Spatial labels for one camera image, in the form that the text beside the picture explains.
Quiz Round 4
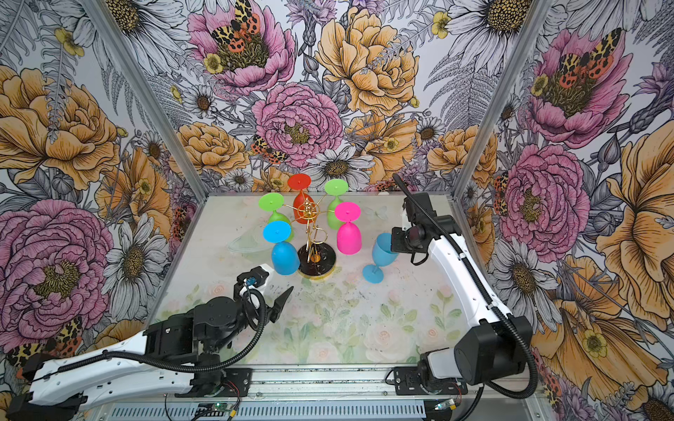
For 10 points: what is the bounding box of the light blue wine glass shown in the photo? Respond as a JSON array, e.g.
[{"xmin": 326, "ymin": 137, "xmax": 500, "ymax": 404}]
[{"xmin": 363, "ymin": 233, "xmax": 398, "ymax": 284}]

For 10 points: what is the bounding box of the pink wine glass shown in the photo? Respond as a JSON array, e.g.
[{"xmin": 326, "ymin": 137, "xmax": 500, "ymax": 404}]
[{"xmin": 335, "ymin": 202, "xmax": 363, "ymax": 255}]

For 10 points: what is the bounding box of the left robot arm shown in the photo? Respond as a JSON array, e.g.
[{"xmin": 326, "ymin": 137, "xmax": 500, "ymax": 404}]
[{"xmin": 6, "ymin": 265, "xmax": 293, "ymax": 420}]

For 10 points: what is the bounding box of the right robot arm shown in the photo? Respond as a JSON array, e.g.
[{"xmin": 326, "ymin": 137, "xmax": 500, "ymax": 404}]
[{"xmin": 391, "ymin": 175, "xmax": 539, "ymax": 399}]

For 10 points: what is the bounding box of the blue wine glass left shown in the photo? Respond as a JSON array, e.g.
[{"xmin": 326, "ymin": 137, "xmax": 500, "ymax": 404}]
[{"xmin": 263, "ymin": 220, "xmax": 300, "ymax": 275}]

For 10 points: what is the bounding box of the green wine glass back right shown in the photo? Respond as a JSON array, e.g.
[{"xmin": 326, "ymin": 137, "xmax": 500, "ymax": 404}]
[{"xmin": 325, "ymin": 179, "xmax": 349, "ymax": 231}]

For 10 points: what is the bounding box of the green wine glass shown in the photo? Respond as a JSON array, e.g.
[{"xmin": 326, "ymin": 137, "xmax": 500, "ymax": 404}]
[
  {"xmin": 258, "ymin": 192, "xmax": 294, "ymax": 244},
  {"xmin": 325, "ymin": 179, "xmax": 349, "ymax": 231}
]

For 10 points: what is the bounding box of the red wine glass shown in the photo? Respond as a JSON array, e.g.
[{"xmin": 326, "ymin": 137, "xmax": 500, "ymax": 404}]
[{"xmin": 287, "ymin": 174, "xmax": 314, "ymax": 225}]

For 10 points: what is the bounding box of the green wine glass left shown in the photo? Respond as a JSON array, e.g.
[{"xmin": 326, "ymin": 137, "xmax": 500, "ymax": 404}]
[{"xmin": 258, "ymin": 192, "xmax": 294, "ymax": 244}]

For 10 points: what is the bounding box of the small green circuit board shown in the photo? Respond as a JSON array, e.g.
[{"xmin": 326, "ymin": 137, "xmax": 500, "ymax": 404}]
[{"xmin": 196, "ymin": 403, "xmax": 236, "ymax": 417}]

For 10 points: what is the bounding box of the right small circuit board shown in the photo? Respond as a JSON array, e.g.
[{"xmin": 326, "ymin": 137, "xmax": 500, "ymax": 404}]
[{"xmin": 434, "ymin": 399, "xmax": 457, "ymax": 412}]

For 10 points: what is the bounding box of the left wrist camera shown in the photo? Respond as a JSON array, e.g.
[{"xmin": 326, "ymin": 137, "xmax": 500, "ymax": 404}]
[{"xmin": 236, "ymin": 264, "xmax": 276, "ymax": 296}]

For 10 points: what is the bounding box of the gold wire wine glass rack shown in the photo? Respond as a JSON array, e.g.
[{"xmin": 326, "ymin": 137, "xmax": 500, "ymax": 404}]
[{"xmin": 293, "ymin": 196, "xmax": 336, "ymax": 281}]

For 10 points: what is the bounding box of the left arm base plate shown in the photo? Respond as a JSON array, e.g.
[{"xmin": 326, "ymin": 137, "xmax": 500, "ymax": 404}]
[{"xmin": 176, "ymin": 368, "xmax": 254, "ymax": 398}]

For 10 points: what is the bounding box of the aluminium front rail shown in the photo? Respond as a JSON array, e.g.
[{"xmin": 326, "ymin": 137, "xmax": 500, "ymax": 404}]
[{"xmin": 104, "ymin": 362, "xmax": 543, "ymax": 406}]

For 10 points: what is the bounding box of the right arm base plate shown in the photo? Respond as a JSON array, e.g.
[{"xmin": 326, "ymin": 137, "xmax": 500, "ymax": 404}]
[{"xmin": 385, "ymin": 367, "xmax": 468, "ymax": 396}]

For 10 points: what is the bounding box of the right aluminium corner post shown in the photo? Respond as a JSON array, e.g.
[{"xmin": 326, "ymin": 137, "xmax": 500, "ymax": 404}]
[{"xmin": 451, "ymin": 0, "xmax": 553, "ymax": 203}]

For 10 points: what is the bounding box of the aluminium corner post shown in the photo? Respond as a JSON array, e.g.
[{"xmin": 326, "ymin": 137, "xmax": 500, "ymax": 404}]
[
  {"xmin": 84, "ymin": 1, "xmax": 208, "ymax": 205},
  {"xmin": 451, "ymin": 0, "xmax": 553, "ymax": 203}
]

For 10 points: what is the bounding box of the left aluminium corner post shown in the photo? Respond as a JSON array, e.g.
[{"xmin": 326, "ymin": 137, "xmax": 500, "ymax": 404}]
[{"xmin": 84, "ymin": 1, "xmax": 208, "ymax": 205}]

